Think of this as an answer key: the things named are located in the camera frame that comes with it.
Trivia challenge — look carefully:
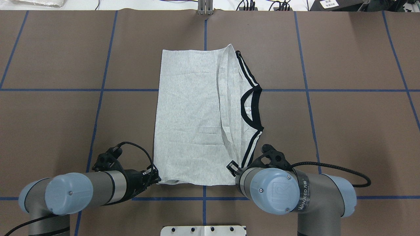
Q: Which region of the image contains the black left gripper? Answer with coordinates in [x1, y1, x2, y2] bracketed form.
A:
[126, 166, 161, 199]

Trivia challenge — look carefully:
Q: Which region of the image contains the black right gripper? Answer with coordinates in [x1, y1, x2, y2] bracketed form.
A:
[227, 160, 243, 177]

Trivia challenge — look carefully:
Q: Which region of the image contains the grey cartoon print t-shirt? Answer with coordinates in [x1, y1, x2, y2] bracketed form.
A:
[154, 44, 264, 186]

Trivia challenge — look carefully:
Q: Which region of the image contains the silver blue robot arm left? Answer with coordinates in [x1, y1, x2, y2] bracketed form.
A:
[6, 165, 161, 236]

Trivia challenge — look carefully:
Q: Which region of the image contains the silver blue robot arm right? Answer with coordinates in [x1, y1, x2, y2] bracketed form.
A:
[227, 161, 357, 236]

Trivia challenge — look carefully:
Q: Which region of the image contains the black laptop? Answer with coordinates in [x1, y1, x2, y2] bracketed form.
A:
[309, 0, 369, 12]

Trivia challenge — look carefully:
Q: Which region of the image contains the clear plastic bag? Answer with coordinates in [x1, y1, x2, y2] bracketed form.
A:
[11, 0, 66, 8]

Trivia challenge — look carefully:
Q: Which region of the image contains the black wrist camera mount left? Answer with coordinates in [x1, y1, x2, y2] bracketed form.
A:
[91, 147, 123, 172]

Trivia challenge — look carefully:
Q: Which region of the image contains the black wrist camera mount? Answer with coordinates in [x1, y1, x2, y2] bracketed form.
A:
[249, 144, 292, 171]
[91, 147, 123, 172]

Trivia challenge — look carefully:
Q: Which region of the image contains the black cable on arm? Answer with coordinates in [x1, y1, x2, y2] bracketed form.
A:
[112, 142, 155, 184]

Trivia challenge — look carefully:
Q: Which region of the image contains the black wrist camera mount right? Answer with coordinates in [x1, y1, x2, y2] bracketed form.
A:
[249, 144, 292, 171]

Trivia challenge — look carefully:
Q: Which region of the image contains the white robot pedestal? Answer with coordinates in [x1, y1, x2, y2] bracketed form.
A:
[160, 225, 247, 236]

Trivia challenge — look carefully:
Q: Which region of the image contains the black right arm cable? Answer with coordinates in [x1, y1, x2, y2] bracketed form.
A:
[290, 162, 372, 188]

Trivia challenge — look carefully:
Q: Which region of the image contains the aluminium frame post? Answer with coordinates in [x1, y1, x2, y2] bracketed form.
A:
[197, 0, 214, 15]

